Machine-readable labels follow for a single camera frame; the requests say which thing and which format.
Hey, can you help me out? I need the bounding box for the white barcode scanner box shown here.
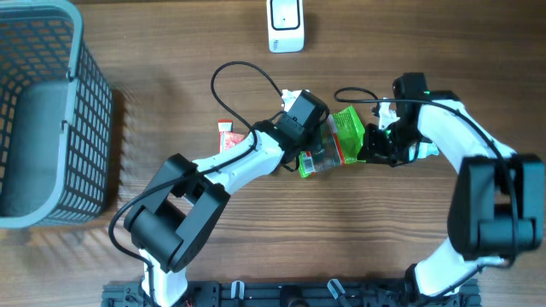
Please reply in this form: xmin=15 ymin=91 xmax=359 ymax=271
xmin=266 ymin=0 xmax=305 ymax=54

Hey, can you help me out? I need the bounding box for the red tissue packet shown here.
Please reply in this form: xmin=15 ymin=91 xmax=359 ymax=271
xmin=219 ymin=131 xmax=246 ymax=153

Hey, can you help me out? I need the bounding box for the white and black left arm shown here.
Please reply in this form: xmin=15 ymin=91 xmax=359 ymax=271
xmin=124 ymin=90 xmax=329 ymax=306

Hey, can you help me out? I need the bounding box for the green snack bag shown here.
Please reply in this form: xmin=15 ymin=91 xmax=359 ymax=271
xmin=299 ymin=106 xmax=365 ymax=178

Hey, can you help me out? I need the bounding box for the red stick sachet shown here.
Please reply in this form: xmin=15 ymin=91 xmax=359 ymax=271
xmin=218 ymin=119 xmax=233 ymax=153

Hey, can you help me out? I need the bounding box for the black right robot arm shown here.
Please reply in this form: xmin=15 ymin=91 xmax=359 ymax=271
xmin=358 ymin=72 xmax=545 ymax=305

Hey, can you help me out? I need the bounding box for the teal white tissue pack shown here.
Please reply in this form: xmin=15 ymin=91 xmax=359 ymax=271
xmin=408 ymin=142 xmax=439 ymax=162

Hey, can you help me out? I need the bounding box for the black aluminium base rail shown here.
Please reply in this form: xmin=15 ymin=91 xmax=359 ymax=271
xmin=101 ymin=279 xmax=482 ymax=307

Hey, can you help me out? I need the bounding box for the grey plastic mesh basket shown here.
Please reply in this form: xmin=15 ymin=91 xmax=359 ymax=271
xmin=1 ymin=1 xmax=114 ymax=229

